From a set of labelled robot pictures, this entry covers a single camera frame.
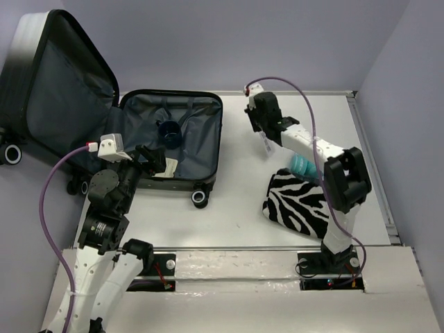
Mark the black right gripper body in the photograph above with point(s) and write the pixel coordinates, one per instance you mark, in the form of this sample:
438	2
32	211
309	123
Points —
257	122

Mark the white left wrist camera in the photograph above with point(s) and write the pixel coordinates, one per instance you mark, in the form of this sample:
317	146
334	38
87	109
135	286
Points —
111	148

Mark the teal headphones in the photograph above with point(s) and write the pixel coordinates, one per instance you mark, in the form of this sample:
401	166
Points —
304	169

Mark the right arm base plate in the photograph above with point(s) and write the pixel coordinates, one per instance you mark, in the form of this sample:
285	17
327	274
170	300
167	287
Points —
316	276

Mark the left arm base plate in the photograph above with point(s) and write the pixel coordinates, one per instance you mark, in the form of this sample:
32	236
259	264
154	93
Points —
160	277

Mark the white foreground platform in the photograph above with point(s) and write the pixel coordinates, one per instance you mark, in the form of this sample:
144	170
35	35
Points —
259	291

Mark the zebra print blanket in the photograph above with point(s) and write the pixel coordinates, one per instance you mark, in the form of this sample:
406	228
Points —
296	203

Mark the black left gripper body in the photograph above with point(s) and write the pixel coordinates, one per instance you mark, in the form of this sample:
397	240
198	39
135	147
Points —
137	162

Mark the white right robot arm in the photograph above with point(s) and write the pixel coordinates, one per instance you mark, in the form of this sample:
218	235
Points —
342	172

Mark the black kids suitcase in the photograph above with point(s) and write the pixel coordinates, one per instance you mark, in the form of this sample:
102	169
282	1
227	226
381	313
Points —
58	92

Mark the dark blue mug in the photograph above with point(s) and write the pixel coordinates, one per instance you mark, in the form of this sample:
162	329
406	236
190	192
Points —
169	133

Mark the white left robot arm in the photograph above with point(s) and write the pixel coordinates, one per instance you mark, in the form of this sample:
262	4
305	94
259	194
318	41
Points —
104	267

